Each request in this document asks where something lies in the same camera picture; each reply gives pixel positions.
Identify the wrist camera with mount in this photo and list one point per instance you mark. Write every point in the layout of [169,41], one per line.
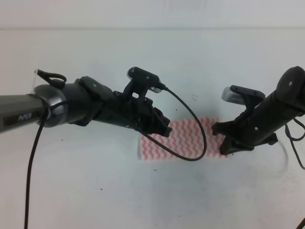
[243,96]
[141,81]

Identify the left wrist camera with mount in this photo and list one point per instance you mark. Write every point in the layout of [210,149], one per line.
[141,81]

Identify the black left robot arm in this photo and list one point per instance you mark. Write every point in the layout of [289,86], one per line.
[57,102]

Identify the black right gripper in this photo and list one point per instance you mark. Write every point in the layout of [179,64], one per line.
[258,129]

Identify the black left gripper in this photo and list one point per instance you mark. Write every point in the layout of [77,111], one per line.
[134,113]

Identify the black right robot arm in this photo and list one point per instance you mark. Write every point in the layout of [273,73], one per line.
[288,98]

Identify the pink white wavy-striped towel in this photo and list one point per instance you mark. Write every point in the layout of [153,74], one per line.
[185,139]

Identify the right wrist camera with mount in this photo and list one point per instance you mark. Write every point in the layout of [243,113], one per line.
[243,96]

